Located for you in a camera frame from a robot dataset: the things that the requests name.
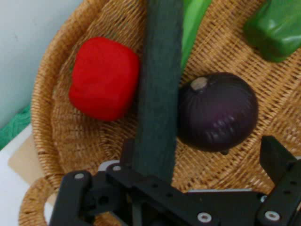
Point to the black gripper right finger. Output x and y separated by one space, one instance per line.
282 179

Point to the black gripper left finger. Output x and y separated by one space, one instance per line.
75 202

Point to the tan cardboard piece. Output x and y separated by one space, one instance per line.
22 157

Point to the green textured foam mat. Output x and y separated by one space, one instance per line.
14 127

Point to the red toy bell pepper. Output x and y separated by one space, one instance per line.
103 77

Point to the dark green toy cucumber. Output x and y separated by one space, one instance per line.
160 82
191 26

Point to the green toy bell pepper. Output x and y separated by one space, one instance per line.
275 30

